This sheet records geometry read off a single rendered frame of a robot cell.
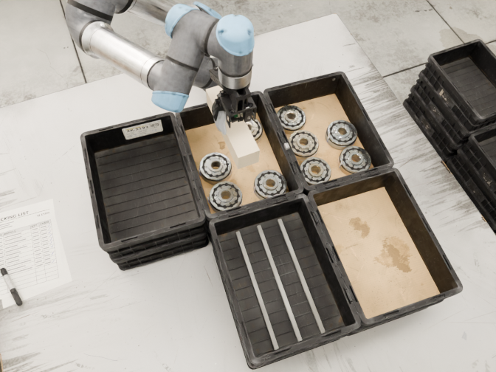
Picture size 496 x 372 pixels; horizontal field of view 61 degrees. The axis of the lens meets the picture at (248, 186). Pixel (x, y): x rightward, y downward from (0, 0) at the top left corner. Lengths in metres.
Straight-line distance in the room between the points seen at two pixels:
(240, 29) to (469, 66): 1.69
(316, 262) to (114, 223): 0.62
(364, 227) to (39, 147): 1.18
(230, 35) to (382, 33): 2.35
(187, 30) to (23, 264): 0.95
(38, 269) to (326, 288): 0.90
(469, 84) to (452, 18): 1.19
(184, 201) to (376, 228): 0.60
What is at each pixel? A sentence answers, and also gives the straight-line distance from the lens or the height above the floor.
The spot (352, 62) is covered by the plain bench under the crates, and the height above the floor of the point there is 0.70.
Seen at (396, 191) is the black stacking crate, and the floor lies 0.88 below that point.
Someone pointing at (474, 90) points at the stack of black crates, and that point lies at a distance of 2.33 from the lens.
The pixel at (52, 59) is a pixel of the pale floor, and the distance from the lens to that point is 3.04.
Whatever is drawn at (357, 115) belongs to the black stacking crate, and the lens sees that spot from 1.49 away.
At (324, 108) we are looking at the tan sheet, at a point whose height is 0.83.
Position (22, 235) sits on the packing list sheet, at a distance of 1.59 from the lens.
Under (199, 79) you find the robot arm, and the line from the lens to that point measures 1.54.
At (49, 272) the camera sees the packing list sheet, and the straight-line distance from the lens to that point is 1.51.
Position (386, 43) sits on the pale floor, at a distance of 3.10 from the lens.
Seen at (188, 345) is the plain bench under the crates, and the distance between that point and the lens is 1.35.
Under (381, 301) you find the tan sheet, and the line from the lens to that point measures 1.30.
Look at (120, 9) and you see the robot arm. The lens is 1.28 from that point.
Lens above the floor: 2.04
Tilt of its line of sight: 63 degrees down
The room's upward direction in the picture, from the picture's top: 4 degrees clockwise
